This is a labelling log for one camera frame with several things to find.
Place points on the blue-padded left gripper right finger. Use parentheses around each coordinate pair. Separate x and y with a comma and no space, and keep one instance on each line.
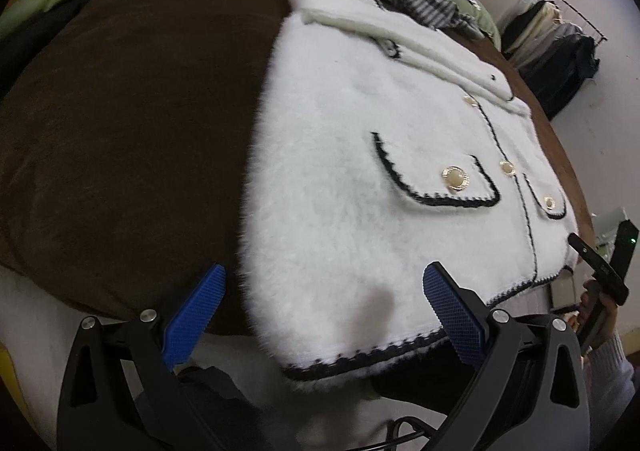
(528,392)

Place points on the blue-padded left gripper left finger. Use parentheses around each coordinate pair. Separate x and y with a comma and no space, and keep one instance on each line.
(119,389)

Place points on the white fuzzy cardigan black trim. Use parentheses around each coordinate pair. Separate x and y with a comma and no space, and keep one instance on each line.
(381,146)

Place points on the white sleeve forearm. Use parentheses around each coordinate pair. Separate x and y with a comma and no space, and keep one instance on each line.
(611,384)

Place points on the hanging dark clothes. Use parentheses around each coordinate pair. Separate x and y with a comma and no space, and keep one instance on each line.
(553,56)

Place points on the black clothes rack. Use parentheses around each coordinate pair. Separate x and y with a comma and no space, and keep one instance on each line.
(571,13)

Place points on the person's right hand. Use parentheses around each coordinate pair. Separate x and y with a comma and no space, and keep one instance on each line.
(596,319)

